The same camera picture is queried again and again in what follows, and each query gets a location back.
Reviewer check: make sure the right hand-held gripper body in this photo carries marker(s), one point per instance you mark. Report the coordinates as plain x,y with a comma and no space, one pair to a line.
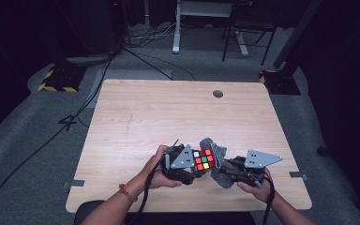
261,158

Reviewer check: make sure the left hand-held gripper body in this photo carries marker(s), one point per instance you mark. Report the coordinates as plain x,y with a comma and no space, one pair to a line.
182,159

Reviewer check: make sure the multicoloured puzzle cube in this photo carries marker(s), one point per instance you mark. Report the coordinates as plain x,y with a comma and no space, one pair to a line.
204,160

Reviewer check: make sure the grey cloth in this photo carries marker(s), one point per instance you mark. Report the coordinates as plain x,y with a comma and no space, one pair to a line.
220,150

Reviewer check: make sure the person's right hand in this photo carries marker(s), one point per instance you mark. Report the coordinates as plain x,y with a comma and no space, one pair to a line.
262,192

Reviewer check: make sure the person's left hand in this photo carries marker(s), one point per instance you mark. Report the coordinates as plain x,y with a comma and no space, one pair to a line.
153,175

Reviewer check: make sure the grey tape strip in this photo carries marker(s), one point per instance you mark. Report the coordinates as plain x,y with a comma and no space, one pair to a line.
298,175
76,183

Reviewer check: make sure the person's dark clothing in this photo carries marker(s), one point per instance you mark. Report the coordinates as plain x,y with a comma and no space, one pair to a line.
200,218

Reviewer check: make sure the small black floor foot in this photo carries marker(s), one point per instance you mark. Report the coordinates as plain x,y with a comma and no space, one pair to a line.
322,150

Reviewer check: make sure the grey round table grommet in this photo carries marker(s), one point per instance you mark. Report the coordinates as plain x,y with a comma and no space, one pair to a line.
217,93

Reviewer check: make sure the black yellow striped stand base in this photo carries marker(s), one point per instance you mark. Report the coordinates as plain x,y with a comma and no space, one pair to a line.
61,79
279,82

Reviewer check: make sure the black chair armrest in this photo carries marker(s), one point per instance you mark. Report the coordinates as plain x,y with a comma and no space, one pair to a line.
86,212

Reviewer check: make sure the dark slanted stand pole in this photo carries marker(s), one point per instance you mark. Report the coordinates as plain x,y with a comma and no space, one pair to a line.
296,31

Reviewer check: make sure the dark equipment cabinet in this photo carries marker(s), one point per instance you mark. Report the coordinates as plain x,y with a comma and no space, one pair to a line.
97,28

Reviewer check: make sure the white desk frame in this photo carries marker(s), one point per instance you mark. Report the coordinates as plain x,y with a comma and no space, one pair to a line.
176,31

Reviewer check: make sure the black metal chair frame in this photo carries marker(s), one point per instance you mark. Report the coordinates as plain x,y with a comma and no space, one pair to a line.
264,28

